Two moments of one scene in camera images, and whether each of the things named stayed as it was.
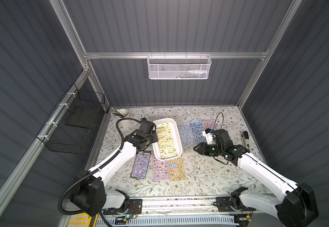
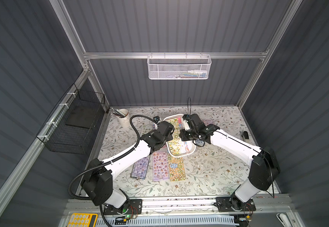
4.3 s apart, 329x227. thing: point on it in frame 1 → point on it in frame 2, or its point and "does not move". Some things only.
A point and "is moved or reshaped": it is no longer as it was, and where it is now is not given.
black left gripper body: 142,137 → 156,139
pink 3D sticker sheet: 160,169 does not move
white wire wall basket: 178,66 does not move
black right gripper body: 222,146 → 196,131
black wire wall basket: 69,130 does not move
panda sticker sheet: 177,169 does not move
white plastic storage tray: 169,146 is moved or reshaped
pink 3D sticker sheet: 209,124 does not move
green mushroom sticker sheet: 165,140 is moved or reshaped
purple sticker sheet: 141,164 does not move
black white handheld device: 245,139 does not move
